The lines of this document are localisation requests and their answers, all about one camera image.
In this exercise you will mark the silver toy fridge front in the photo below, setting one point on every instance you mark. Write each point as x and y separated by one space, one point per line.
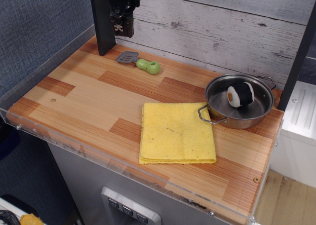
108 191

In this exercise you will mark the stainless steel pan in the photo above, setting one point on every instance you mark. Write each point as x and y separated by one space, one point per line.
218 110

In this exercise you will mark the grey spatula with green handle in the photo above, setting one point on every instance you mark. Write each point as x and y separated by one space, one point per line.
128 57

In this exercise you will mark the white toy appliance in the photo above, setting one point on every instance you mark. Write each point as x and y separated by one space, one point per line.
294 154

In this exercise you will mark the dark grey vertical post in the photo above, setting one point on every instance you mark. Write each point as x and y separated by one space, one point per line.
104 33

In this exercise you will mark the plush sushi roll toy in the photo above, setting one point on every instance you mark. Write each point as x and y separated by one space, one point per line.
240 94

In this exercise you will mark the yellow folded cloth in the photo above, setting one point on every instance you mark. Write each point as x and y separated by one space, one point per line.
176 133

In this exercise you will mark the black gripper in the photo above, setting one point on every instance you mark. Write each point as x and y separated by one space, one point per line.
123 8

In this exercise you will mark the yellow object at corner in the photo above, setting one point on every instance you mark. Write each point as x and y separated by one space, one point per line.
31 219

